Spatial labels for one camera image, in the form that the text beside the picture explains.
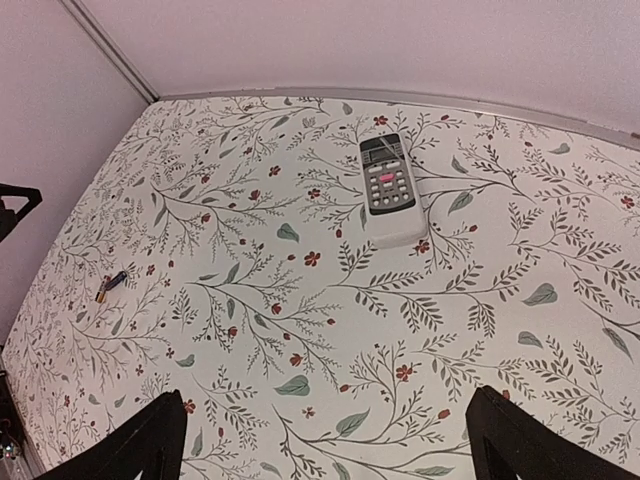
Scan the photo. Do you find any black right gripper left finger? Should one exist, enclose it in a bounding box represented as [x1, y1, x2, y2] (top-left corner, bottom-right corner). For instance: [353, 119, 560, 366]
[39, 390, 187, 480]

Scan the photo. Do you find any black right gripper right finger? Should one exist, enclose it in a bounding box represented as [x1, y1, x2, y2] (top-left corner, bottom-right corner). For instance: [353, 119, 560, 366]
[465, 386, 638, 480]

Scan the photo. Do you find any blue AAA battery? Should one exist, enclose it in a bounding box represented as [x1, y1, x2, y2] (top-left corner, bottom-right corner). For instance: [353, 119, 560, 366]
[104, 271, 128, 291]

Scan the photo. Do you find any white air conditioner remote control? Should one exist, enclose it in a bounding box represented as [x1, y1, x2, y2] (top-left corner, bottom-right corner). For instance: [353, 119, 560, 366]
[359, 133, 427, 249]

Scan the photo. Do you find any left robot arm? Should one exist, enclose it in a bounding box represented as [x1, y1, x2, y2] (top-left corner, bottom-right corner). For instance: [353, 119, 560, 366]
[0, 183, 42, 241]

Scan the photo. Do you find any floral patterned table cloth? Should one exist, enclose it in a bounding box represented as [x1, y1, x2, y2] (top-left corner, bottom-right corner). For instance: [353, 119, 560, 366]
[3, 97, 639, 479]

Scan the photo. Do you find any left aluminium corner post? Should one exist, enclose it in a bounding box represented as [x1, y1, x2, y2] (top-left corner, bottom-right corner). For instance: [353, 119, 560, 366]
[58, 0, 160, 105]

